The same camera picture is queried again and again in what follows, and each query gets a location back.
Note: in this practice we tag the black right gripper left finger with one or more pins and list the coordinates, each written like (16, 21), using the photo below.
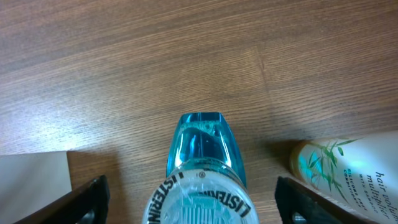
(87, 204)

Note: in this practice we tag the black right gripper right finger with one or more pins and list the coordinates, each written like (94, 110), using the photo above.
(298, 204)

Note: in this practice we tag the white bamboo conditioner tube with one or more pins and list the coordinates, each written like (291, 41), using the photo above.
(359, 171)

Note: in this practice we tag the blue mouthwash bottle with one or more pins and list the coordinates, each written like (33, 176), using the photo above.
(205, 177)

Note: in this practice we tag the white cardboard box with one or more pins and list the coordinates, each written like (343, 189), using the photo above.
(30, 182)

